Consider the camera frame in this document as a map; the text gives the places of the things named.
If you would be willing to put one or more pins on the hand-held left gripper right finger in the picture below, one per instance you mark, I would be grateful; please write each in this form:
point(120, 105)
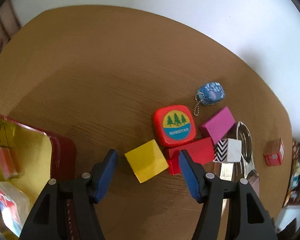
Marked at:
point(188, 175)

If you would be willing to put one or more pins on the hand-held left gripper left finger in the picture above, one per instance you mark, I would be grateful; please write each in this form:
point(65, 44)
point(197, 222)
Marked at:
point(106, 177)

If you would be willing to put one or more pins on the red wooden block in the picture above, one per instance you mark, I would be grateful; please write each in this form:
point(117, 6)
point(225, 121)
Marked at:
point(198, 151)

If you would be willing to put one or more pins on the yellow wooden block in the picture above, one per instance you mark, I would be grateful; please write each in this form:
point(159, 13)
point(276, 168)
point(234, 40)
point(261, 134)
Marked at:
point(146, 161)

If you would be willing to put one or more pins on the red square tape measure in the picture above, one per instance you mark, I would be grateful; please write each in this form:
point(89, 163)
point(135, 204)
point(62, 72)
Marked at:
point(175, 126)

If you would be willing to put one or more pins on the black white zigzag cube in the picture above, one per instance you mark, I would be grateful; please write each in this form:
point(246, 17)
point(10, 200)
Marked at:
point(233, 150)

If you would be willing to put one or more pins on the gold tin tray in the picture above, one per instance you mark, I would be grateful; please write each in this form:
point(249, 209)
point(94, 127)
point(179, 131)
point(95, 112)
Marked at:
point(33, 155)

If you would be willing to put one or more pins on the magenta wooden block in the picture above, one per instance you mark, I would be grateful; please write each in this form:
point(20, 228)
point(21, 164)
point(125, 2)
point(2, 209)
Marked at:
point(218, 123)

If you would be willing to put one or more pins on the small red brown box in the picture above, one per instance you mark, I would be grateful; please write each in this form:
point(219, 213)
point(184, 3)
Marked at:
point(273, 152)

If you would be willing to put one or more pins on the red white blue packet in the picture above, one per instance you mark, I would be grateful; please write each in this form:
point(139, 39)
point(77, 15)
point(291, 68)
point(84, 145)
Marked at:
point(11, 205)

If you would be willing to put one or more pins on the small orange red box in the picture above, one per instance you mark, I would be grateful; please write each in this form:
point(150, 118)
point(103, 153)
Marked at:
point(8, 163)

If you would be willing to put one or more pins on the colourful printed cloth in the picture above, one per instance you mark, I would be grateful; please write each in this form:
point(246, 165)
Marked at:
point(297, 170)

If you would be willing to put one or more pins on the beige striped curtain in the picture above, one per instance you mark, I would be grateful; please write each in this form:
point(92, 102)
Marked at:
point(3, 33)

